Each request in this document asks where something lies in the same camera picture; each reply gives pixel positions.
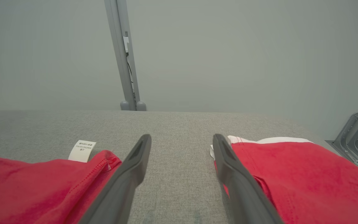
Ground grey partition post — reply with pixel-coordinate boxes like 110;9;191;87
116;0;147;111
104;0;136;111

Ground grey metal bracket frame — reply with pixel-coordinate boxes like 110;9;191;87
326;86;358;178

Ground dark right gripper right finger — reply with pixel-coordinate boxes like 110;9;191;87
213;134;283;224

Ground red basketball jersey garment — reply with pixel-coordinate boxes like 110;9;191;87
0;128;358;224

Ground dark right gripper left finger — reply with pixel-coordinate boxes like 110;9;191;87
79;134;152;224

